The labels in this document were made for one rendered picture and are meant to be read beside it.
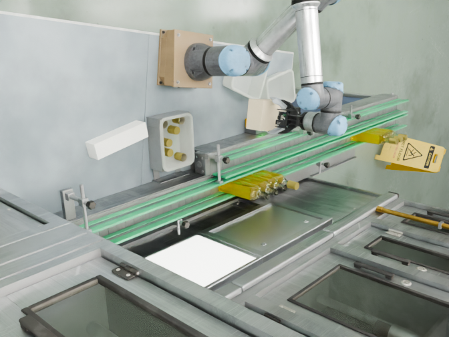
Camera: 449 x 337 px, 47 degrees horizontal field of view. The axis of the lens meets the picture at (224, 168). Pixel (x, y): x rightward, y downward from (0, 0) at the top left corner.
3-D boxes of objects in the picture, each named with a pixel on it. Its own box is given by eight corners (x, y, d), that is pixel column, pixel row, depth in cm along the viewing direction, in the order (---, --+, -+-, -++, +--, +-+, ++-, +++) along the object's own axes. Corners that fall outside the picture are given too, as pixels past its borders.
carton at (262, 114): (248, 98, 205) (262, 100, 200) (272, 99, 216) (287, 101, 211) (246, 128, 207) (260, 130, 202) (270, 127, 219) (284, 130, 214)
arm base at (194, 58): (184, 40, 202) (202, 39, 196) (210, 45, 213) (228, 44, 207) (183, 79, 204) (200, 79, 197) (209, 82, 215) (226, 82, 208)
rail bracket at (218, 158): (205, 180, 219) (226, 186, 211) (203, 142, 214) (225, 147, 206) (210, 178, 221) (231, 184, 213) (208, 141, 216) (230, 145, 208)
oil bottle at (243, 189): (218, 190, 227) (254, 202, 213) (217, 178, 226) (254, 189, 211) (226, 187, 231) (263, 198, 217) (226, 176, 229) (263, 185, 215)
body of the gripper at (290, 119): (275, 107, 197) (301, 111, 189) (288, 107, 203) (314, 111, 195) (273, 127, 199) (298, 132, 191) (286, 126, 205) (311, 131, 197)
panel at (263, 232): (109, 279, 179) (173, 315, 157) (108, 271, 178) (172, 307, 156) (270, 205, 241) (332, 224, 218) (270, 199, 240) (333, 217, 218)
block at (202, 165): (193, 173, 223) (204, 176, 219) (192, 152, 220) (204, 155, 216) (199, 171, 226) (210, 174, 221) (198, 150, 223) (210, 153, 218)
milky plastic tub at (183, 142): (150, 169, 213) (164, 173, 207) (146, 116, 206) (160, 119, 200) (182, 160, 225) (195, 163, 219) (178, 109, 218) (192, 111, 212)
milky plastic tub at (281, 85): (252, 79, 252) (266, 79, 246) (279, 67, 266) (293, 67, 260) (256, 112, 259) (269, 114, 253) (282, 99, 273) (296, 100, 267)
